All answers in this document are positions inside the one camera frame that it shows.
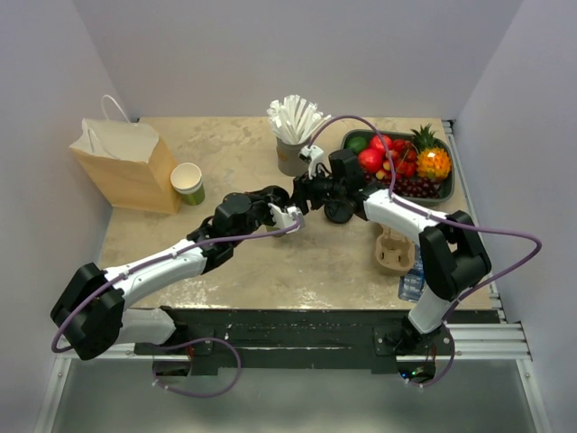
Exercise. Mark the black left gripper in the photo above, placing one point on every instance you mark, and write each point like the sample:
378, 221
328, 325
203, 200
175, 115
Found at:
263, 198

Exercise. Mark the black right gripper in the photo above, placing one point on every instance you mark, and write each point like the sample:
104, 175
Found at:
302, 194

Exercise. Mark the black coffee cup lid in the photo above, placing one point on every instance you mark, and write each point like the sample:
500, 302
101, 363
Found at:
337, 212

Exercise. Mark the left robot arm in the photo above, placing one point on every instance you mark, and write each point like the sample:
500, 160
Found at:
94, 310

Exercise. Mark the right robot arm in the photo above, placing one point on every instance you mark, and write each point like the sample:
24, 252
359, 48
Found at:
452, 253

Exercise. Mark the blue razor blister pack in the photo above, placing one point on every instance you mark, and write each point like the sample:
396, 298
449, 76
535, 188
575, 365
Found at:
411, 285

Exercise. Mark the grey straw holder cup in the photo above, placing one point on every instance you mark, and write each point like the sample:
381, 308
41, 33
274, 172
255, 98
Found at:
289, 162

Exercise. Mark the white wrapped straws bundle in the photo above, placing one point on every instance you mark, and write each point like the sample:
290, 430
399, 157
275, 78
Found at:
294, 119

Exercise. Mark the green lime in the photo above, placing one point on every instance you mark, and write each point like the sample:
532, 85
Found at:
357, 144

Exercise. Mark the red apple front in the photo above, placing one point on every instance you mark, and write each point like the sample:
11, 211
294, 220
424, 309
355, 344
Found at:
370, 160

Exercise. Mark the brown pulp cup carrier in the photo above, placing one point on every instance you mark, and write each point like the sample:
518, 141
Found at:
394, 252

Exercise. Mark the brown paper bag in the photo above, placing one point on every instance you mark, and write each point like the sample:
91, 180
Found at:
129, 163

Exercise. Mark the dark purple grape bunch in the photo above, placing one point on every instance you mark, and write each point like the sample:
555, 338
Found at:
413, 187

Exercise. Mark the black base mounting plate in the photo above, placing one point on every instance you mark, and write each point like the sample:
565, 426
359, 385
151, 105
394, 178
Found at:
290, 339

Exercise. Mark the small orange pineapple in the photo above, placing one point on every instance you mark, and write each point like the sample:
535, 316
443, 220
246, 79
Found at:
433, 160

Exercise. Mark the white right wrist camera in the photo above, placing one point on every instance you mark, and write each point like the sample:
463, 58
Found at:
312, 155

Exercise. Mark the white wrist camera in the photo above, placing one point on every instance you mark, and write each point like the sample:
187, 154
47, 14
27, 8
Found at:
312, 155
286, 220

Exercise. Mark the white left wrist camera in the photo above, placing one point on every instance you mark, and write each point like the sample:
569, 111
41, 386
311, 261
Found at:
286, 220

